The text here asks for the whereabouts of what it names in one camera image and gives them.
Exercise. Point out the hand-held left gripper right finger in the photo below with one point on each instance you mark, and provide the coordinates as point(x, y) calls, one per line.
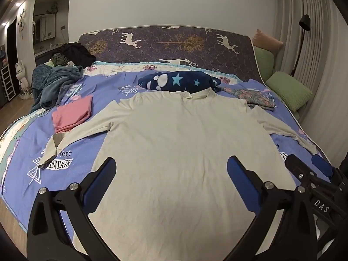
point(242, 186)

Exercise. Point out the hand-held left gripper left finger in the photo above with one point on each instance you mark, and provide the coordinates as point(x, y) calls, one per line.
point(100, 186)

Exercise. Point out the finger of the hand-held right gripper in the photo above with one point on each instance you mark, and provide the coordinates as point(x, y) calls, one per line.
point(296, 165)
point(322, 165)

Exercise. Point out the beige long sleeve shirt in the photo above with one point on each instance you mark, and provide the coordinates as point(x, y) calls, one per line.
point(176, 141)

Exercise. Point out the black clothes heap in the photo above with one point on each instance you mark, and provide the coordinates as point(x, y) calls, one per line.
point(77, 53)

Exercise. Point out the blue printed bed sheet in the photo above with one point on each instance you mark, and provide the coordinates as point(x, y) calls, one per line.
point(81, 174)

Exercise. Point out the green pillow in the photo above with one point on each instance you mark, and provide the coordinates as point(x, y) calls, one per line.
point(263, 59)
point(288, 89)

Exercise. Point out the pink folded garment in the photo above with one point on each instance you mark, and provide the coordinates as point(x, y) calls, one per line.
point(72, 114)

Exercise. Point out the floral folded cloth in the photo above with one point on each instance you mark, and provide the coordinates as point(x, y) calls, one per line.
point(255, 98)

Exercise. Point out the white pleated curtain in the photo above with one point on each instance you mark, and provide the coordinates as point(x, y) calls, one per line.
point(323, 59)

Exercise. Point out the teal fleece blanket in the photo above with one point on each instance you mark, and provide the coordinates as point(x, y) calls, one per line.
point(51, 84)

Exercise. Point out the navy star print blanket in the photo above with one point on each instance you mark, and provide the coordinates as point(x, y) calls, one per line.
point(185, 81)

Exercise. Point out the tan pillow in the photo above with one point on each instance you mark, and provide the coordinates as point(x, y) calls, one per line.
point(265, 42)

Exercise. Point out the white cat figurine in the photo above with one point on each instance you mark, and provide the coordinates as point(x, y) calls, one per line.
point(21, 78)

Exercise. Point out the olive green garment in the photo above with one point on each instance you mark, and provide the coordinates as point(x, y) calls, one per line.
point(58, 58)

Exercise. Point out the white storage rack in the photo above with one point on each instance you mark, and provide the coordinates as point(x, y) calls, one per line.
point(8, 83)

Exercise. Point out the black floor lamp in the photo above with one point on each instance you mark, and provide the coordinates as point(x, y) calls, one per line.
point(304, 21)

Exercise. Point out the purple deer print quilt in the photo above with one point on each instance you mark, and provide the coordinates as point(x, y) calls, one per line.
point(163, 51)

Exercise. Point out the hanging green plant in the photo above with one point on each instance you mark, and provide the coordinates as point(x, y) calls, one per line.
point(53, 8)

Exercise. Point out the wall poster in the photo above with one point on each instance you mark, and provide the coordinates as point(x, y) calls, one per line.
point(2, 55)

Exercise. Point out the wall cabinet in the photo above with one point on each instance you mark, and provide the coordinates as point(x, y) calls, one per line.
point(45, 28)

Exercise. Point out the deer wall decoration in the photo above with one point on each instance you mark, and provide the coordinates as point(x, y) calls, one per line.
point(21, 25)

